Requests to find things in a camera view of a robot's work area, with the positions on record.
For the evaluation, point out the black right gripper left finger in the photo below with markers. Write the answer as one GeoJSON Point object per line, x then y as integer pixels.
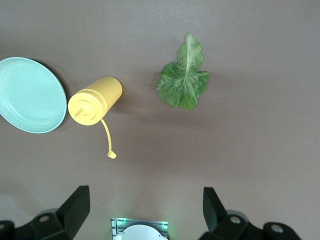
{"type": "Point", "coordinates": [72, 210]}

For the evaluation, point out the green lettuce leaf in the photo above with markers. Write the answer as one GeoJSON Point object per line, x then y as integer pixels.
{"type": "Point", "coordinates": [182, 85]}

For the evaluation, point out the mint green plate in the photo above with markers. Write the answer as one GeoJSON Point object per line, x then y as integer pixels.
{"type": "Point", "coordinates": [30, 95]}

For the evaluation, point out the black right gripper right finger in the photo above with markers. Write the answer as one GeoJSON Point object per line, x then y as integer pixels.
{"type": "Point", "coordinates": [215, 212]}

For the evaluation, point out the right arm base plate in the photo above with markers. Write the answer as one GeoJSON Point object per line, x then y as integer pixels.
{"type": "Point", "coordinates": [116, 222]}

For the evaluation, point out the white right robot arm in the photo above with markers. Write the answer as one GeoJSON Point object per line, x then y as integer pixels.
{"type": "Point", "coordinates": [140, 232]}

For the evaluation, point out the yellow squeeze bottle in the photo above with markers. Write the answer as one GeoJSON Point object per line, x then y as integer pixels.
{"type": "Point", "coordinates": [95, 100]}

